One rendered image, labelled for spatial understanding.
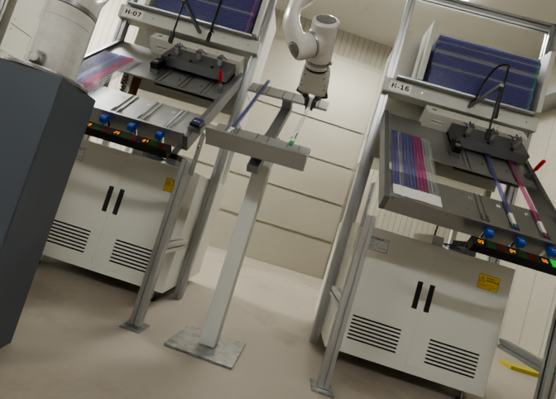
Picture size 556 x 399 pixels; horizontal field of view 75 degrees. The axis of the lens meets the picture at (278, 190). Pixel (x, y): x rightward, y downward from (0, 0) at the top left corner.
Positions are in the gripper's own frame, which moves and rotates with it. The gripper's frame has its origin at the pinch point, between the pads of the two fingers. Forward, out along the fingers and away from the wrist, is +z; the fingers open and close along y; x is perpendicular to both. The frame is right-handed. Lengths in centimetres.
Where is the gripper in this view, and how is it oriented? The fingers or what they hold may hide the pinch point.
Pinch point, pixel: (309, 103)
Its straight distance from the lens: 137.9
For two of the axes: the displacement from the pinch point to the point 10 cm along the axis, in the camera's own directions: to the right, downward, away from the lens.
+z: -0.8, 6.2, 7.8
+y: -9.5, -2.8, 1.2
